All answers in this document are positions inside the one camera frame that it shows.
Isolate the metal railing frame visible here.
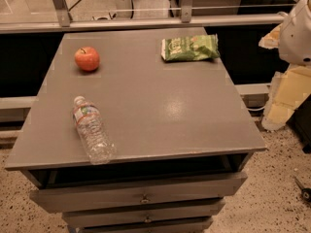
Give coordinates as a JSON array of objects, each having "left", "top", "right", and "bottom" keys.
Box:
[{"left": 0, "top": 0, "right": 298, "bottom": 34}]

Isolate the clear plastic water bottle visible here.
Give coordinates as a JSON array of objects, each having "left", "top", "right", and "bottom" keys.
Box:
[{"left": 73, "top": 96, "right": 117, "bottom": 165}]

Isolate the top grey drawer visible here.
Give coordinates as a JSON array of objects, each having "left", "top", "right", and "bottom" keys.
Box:
[{"left": 30, "top": 172, "right": 247, "bottom": 213}]

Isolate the red apple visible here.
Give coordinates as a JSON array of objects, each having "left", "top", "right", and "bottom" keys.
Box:
[{"left": 75, "top": 47, "right": 100, "bottom": 72}]

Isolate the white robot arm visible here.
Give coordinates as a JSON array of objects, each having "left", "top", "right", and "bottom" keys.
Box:
[{"left": 259, "top": 0, "right": 311, "bottom": 131}]

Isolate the grey drawer cabinet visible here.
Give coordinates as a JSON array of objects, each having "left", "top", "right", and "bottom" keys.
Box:
[{"left": 4, "top": 27, "right": 268, "bottom": 233}]

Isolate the green jalapeno chip bag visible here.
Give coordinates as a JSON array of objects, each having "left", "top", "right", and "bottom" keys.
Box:
[{"left": 161, "top": 35, "right": 220, "bottom": 62}]

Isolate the middle grey drawer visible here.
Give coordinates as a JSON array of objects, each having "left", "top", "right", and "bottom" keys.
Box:
[{"left": 63, "top": 198, "right": 225, "bottom": 227}]

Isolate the bottom grey drawer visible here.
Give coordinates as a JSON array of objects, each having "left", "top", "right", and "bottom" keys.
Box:
[{"left": 79, "top": 216, "right": 213, "bottom": 233}]

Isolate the black caster wheel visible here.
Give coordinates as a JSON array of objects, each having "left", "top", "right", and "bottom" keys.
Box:
[{"left": 294, "top": 177, "right": 311, "bottom": 202}]

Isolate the grey drawer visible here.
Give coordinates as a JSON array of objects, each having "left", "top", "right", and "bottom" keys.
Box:
[
  {"left": 30, "top": 172, "right": 247, "bottom": 213},
  {"left": 63, "top": 198, "right": 225, "bottom": 227},
  {"left": 79, "top": 216, "right": 213, "bottom": 233}
]

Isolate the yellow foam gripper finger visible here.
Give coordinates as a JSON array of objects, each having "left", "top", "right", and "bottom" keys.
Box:
[{"left": 260, "top": 23, "right": 311, "bottom": 131}]

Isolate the white cable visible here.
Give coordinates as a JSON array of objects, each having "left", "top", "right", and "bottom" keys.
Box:
[{"left": 246, "top": 105, "right": 266, "bottom": 113}]

